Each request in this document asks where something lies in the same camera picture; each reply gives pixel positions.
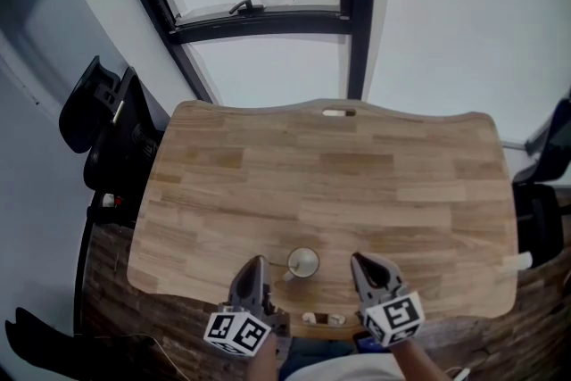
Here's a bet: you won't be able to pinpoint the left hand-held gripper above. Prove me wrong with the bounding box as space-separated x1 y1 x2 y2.
203 255 292 358

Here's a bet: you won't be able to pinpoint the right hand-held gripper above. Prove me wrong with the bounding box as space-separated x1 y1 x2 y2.
350 253 426 348

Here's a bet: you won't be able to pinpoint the white ceramic mug with teabag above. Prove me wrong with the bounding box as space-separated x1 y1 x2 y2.
282 246 321 283

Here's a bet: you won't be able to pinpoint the person's left forearm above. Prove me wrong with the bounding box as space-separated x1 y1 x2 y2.
246 330 281 381

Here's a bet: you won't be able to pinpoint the person's right forearm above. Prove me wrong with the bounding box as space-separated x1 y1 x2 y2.
391 337 452 381

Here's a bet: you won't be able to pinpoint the dark smartphone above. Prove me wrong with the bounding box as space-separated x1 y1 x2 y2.
352 330 390 354

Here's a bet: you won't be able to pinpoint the person's dark trousers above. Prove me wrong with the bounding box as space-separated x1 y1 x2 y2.
277 335 359 372

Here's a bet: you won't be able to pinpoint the person's white shirt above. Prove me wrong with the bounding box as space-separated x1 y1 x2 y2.
284 351 405 381

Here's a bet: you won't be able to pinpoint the white charger plug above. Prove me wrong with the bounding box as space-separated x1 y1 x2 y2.
445 365 475 381

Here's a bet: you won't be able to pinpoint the white table edge fitting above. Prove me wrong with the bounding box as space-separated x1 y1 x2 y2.
502 251 534 274

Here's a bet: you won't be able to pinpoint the black mesh office chair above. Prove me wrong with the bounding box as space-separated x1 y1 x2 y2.
511 96 571 269

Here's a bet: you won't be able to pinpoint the black office chair with headrest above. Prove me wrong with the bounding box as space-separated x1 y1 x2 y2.
58 54 164 229

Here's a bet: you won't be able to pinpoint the thin white cable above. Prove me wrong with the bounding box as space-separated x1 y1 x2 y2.
111 331 189 381

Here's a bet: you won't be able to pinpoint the black window frame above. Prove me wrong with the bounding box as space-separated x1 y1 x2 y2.
103 0 378 106

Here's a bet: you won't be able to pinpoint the black window handle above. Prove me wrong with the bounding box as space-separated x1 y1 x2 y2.
228 0 266 16

